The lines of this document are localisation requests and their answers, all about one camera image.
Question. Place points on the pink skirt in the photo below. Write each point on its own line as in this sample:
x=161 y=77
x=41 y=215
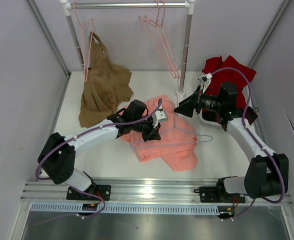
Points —
x=179 y=159

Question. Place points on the pink hanger right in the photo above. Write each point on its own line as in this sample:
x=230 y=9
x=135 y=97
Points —
x=165 y=37

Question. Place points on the tan brown garment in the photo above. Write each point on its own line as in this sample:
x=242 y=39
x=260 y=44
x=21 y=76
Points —
x=107 y=86

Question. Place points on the black mount plate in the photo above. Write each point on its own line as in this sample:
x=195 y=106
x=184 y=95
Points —
x=103 y=191
x=214 y=194

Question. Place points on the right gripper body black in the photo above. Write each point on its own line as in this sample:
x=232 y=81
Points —
x=205 y=102

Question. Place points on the white slotted cable duct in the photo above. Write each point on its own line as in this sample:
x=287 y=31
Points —
x=206 y=210

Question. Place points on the pink hanger far left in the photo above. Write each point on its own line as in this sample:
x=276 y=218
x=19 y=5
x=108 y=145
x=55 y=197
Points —
x=87 y=27

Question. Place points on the right black mount plate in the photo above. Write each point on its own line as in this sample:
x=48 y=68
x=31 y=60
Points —
x=214 y=194

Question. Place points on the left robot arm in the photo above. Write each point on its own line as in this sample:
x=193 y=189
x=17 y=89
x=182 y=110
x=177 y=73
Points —
x=58 y=156

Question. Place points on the metal clothes rack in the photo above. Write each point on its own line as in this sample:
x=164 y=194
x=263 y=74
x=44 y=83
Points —
x=188 y=4

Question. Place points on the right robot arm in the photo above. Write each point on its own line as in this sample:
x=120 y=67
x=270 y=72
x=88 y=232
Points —
x=267 y=174

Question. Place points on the pink hanger middle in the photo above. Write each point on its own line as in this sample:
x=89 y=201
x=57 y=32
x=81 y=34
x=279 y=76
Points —
x=156 y=42

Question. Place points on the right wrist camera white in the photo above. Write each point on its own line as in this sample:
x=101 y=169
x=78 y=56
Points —
x=205 y=81

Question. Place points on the blue wire hanger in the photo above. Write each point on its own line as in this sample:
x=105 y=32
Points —
x=181 y=133

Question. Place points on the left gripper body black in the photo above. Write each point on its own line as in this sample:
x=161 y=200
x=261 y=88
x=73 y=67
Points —
x=144 y=127

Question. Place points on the red garment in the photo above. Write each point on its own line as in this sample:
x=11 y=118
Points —
x=227 y=75

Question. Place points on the left black mount plate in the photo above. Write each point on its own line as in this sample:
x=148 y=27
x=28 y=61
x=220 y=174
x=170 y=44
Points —
x=103 y=191

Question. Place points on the white laundry basket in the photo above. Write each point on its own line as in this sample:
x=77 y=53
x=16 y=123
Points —
x=207 y=120

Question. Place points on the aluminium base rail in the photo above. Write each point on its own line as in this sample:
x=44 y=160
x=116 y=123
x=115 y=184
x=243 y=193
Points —
x=125 y=191

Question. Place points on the pink hanger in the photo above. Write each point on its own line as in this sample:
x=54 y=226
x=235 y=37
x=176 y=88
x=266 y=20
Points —
x=87 y=27
x=156 y=42
x=165 y=37

